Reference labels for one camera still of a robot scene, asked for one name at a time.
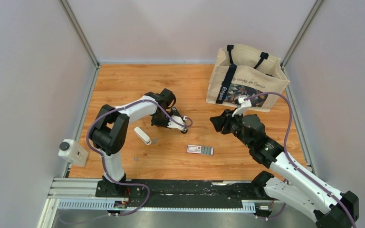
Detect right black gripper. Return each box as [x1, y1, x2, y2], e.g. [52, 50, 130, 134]
[209, 108, 253, 149]

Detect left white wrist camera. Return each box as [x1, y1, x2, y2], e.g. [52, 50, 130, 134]
[167, 115, 188, 133]

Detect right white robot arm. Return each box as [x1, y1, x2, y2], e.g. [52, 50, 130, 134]
[210, 109, 359, 228]

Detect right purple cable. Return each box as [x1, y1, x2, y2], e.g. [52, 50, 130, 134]
[244, 92, 358, 228]

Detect white box with knob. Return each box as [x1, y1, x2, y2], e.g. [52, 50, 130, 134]
[58, 139, 89, 167]

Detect purple cable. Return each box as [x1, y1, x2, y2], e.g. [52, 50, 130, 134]
[244, 92, 358, 228]
[86, 99, 193, 186]

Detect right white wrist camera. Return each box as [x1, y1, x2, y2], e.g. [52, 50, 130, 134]
[232, 96, 252, 116]

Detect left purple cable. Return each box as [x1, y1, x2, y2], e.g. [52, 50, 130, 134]
[86, 99, 193, 186]

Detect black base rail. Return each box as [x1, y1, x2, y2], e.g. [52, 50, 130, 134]
[95, 179, 276, 217]

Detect red staple box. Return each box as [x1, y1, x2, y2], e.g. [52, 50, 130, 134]
[186, 145, 214, 156]

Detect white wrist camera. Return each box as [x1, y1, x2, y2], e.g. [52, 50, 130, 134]
[167, 115, 188, 133]
[232, 96, 252, 116]

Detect white stapler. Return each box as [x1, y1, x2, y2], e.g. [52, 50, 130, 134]
[134, 127, 152, 145]

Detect beige floral tote bag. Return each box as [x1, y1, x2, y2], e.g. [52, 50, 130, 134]
[206, 44, 289, 112]

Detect black stapler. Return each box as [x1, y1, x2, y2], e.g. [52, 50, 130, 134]
[171, 107, 188, 134]

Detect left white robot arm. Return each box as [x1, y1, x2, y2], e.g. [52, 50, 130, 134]
[86, 88, 188, 197]

